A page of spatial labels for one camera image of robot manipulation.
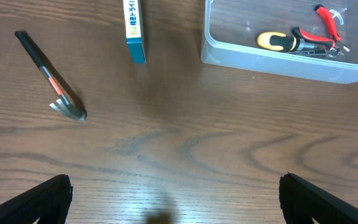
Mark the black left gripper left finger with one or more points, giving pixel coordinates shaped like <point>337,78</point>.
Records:
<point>48,202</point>

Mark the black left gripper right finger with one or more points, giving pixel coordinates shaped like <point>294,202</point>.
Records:
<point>304,203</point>

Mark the thin metal wrench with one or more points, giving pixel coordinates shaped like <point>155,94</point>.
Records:
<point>331,53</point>

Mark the red handled pliers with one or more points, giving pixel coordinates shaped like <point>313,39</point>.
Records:
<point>329,36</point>

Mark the yellow black stubby screwdriver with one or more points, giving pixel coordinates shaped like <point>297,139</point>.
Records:
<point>280,42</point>

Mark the clear plastic container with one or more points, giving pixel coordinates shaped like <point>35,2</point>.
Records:
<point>231,28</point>

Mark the blue white cardboard box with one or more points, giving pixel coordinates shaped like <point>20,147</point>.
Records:
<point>134,30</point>

